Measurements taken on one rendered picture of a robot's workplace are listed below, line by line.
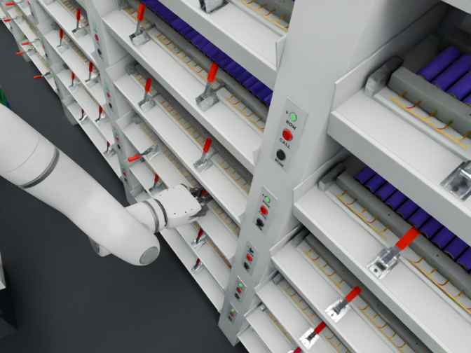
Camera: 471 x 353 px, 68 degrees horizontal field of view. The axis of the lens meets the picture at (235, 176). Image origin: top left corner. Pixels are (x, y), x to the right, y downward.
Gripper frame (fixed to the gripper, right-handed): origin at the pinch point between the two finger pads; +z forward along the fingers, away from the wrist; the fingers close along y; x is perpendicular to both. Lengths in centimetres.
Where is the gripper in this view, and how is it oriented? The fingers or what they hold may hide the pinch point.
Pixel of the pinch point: (206, 193)
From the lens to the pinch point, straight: 95.5
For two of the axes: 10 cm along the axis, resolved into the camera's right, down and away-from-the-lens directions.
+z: 7.3, -2.9, 6.1
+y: 6.3, 6.4, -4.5
